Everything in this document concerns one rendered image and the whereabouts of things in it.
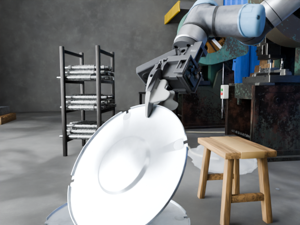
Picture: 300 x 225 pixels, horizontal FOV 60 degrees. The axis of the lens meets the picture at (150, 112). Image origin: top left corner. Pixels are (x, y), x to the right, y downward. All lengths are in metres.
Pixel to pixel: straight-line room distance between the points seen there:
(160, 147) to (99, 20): 6.76
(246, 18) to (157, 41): 6.63
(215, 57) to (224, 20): 3.14
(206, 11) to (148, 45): 6.51
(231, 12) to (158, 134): 0.34
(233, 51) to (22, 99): 5.22
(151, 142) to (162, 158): 0.05
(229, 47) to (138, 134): 3.44
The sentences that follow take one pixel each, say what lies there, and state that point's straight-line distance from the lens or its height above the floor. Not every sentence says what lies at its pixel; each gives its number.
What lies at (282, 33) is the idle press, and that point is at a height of 0.99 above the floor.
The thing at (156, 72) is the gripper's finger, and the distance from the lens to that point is 0.58.
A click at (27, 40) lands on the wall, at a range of 7.29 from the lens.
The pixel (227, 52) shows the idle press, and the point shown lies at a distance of 3.90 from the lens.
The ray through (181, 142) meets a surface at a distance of 0.48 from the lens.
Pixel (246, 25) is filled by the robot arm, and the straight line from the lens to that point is 0.67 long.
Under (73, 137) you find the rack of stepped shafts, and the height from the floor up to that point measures 0.17.
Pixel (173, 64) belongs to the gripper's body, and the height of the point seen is 0.65.
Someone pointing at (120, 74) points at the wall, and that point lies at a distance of 7.01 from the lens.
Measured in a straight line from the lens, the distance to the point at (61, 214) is 0.62.
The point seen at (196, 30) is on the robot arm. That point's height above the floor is 0.74.
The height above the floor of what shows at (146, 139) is 0.50.
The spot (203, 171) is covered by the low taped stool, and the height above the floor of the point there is 0.16.
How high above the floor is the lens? 0.60
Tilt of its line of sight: 5 degrees down
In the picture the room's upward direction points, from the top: straight up
